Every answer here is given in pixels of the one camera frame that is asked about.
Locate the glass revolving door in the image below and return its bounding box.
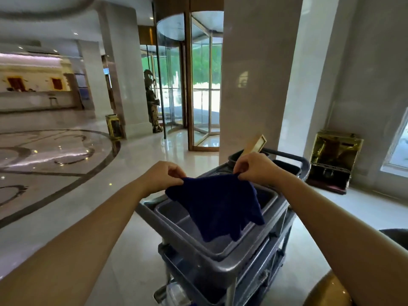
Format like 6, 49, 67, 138
156, 11, 224, 152

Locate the gold lobby trash bin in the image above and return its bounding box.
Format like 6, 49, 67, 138
105, 114, 124, 140

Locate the grey plastic tub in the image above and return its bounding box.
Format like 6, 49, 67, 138
154, 183, 278, 262

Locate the bronze armoured statue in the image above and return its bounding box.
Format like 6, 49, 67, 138
143, 69, 164, 134

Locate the gold shoe polishing machine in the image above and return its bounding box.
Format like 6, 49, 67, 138
307, 130, 364, 195

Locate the reception counter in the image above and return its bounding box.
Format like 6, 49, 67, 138
0, 90, 78, 112

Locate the dark blue cleaning cloth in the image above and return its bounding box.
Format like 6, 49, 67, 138
165, 173, 265, 243

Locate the person's left forearm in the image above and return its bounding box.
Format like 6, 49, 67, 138
0, 179, 150, 306

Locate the wooden handled tool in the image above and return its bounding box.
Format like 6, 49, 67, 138
241, 134, 267, 156

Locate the grey plastic service cart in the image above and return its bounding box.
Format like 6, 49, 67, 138
135, 149, 310, 306

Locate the person's left hand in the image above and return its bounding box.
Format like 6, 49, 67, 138
139, 161, 187, 198

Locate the gold round object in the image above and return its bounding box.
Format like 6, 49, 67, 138
303, 270, 353, 306

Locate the person's right forearm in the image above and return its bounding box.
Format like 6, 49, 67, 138
275, 170, 408, 306

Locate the person's right hand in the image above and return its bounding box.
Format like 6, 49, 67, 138
233, 152, 285, 188

